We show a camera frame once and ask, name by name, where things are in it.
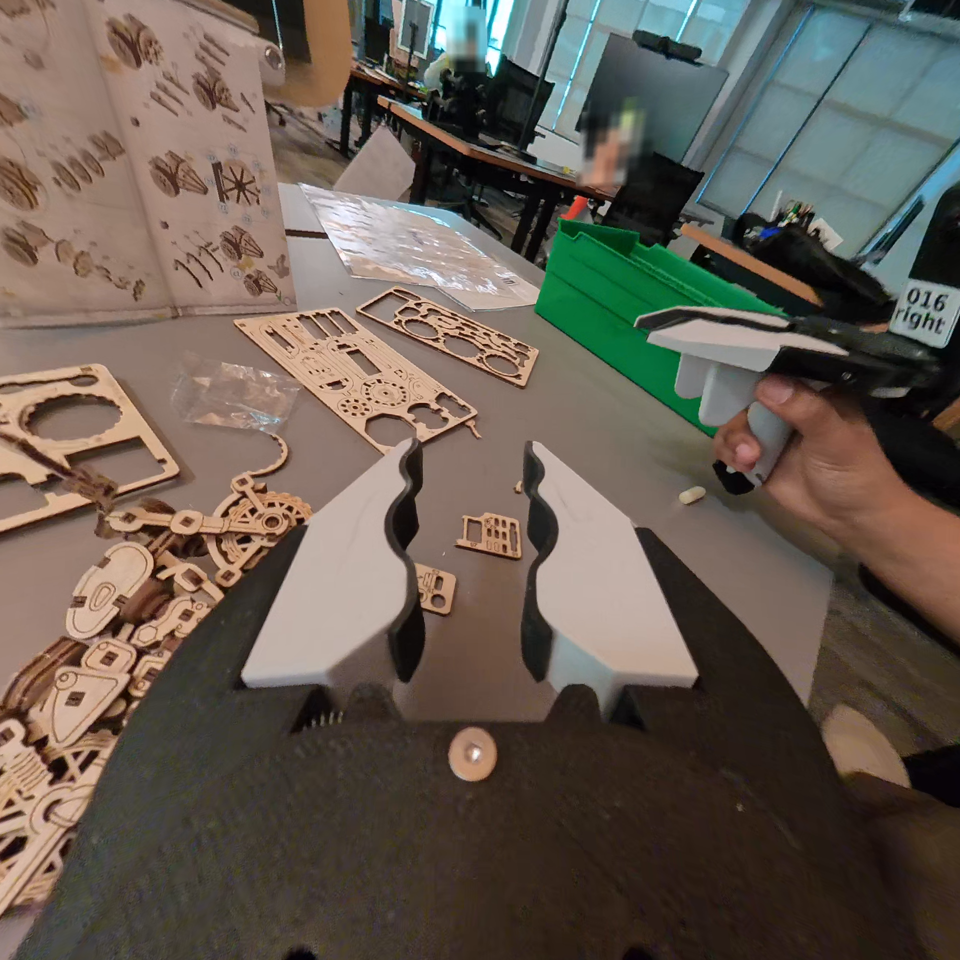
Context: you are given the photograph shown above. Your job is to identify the black wall screen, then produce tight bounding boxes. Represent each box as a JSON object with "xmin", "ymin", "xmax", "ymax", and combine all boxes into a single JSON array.
[{"xmin": 591, "ymin": 30, "xmax": 730, "ymax": 165}]

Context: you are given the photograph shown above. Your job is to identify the curved toothed wooden piece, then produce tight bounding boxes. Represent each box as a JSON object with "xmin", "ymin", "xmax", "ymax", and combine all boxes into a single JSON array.
[{"xmin": 249, "ymin": 430, "xmax": 291, "ymax": 479}]

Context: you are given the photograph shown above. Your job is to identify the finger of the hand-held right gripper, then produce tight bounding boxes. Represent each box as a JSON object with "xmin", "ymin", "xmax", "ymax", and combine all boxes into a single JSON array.
[
  {"xmin": 661, "ymin": 304, "xmax": 790, "ymax": 331},
  {"xmin": 633, "ymin": 311, "xmax": 786, "ymax": 430}
]

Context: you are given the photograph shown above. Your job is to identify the large clear plastic bag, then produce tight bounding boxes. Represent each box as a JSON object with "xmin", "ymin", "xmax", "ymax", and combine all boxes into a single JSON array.
[{"xmin": 298, "ymin": 182, "xmax": 543, "ymax": 313}]

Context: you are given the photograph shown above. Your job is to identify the person's brown trouser leg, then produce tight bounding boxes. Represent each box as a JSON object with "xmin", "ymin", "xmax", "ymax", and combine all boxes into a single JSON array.
[{"xmin": 846, "ymin": 745, "xmax": 960, "ymax": 960}]

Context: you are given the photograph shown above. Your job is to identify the wide wooden puzzle sheet frame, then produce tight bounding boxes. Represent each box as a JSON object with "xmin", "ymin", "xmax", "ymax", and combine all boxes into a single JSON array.
[{"xmin": 0, "ymin": 364, "xmax": 182, "ymax": 535}]

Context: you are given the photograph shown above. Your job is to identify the person's right forearm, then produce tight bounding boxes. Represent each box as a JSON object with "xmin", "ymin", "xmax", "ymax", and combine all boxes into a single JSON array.
[{"xmin": 853, "ymin": 487, "xmax": 960, "ymax": 648}]

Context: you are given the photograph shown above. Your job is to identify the wooden-top side desk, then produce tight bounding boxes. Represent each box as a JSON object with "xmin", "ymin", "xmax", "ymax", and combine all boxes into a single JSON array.
[{"xmin": 678, "ymin": 222, "xmax": 824, "ymax": 310}]

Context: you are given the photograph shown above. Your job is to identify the green plastic bin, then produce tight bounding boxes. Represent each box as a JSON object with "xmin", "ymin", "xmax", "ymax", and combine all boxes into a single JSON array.
[{"xmin": 534, "ymin": 218, "xmax": 790, "ymax": 438}]

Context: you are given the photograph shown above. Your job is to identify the tan chair back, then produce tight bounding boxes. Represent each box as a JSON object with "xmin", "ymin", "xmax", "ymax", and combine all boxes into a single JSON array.
[{"xmin": 259, "ymin": 0, "xmax": 355, "ymax": 111}]

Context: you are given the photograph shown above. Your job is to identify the person's right hand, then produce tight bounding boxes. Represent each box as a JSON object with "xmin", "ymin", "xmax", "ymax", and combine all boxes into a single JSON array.
[{"xmin": 712, "ymin": 373, "xmax": 931, "ymax": 562}]

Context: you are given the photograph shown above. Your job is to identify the black bag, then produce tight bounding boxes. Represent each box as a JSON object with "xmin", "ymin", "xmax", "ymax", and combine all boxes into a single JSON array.
[{"xmin": 737, "ymin": 212, "xmax": 895, "ymax": 325}]

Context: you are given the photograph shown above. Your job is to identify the wooden puzzle sheet with gears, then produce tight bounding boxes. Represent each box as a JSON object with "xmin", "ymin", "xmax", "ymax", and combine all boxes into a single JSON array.
[{"xmin": 233, "ymin": 305, "xmax": 483, "ymax": 457}]

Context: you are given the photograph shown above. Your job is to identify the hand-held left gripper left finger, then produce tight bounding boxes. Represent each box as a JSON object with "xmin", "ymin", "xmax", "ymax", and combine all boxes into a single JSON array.
[{"xmin": 240, "ymin": 437, "xmax": 429, "ymax": 706}]

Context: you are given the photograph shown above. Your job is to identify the person's white shoe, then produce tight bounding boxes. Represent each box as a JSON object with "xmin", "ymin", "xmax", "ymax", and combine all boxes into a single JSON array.
[{"xmin": 819, "ymin": 702, "xmax": 914, "ymax": 790}]

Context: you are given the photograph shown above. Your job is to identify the black office chair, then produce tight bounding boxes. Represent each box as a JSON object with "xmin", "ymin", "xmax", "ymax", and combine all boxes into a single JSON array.
[{"xmin": 602, "ymin": 152, "xmax": 707, "ymax": 243}]

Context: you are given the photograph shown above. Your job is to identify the small clear plastic bag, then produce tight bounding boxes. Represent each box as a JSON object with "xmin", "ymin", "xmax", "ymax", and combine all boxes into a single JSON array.
[{"xmin": 169, "ymin": 355, "xmax": 303, "ymax": 430}]

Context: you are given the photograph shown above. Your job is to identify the wooden-top table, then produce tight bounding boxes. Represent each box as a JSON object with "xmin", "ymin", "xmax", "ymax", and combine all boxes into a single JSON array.
[{"xmin": 377, "ymin": 95, "xmax": 625, "ymax": 261}]

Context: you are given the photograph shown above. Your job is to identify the hollow wooden puzzle sheet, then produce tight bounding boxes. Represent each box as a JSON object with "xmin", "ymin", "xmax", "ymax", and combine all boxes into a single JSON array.
[{"xmin": 355, "ymin": 285, "xmax": 540, "ymax": 390}]

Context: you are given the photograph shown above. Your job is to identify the small slotted wooden piece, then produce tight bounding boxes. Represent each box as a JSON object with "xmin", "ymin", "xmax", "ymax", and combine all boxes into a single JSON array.
[{"xmin": 455, "ymin": 511, "xmax": 525, "ymax": 562}]

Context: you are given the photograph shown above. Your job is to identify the small square wooden piece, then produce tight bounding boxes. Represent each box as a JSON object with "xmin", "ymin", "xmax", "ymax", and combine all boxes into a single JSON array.
[{"xmin": 414, "ymin": 563, "xmax": 458, "ymax": 618}]

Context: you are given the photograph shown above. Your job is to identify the open instruction booklet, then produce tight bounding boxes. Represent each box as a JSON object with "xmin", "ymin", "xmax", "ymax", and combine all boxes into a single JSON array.
[{"xmin": 0, "ymin": 0, "xmax": 295, "ymax": 329}]

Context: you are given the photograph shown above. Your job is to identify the grey chair back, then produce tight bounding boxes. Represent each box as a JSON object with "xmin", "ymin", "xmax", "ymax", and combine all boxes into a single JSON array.
[{"xmin": 332, "ymin": 126, "xmax": 418, "ymax": 202}]

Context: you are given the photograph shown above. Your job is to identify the dark wooden rod piece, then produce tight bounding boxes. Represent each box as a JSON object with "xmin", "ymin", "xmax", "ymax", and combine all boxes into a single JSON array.
[{"xmin": 0, "ymin": 426, "xmax": 119, "ymax": 520}]

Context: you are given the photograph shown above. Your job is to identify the assembled wooden model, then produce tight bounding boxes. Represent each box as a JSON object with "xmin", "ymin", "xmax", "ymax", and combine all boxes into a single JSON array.
[{"xmin": 0, "ymin": 471, "xmax": 314, "ymax": 910}]

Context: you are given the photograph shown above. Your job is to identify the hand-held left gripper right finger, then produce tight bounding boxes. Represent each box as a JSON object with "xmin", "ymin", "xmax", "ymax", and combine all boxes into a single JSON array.
[{"xmin": 519, "ymin": 438, "xmax": 700, "ymax": 725}]

